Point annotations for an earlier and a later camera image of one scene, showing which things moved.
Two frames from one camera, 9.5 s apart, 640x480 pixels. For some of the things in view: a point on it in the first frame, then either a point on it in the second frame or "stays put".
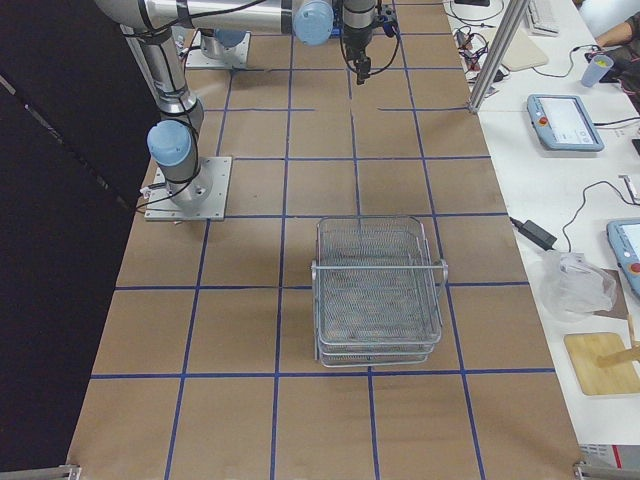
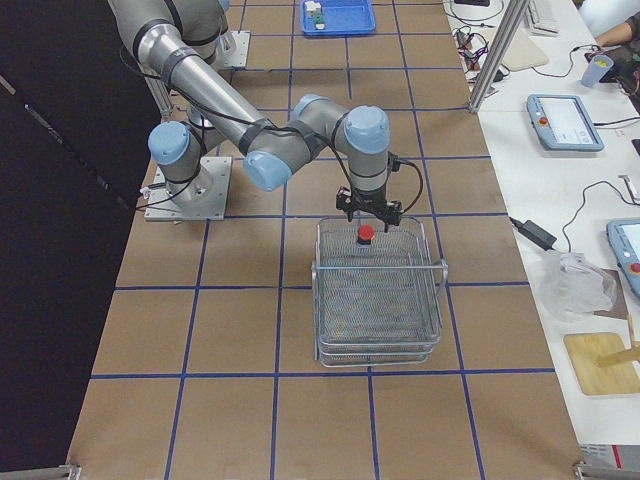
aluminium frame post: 498,57 stays put
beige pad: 523,53 stays put
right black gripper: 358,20 -> 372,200
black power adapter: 535,233 stays put
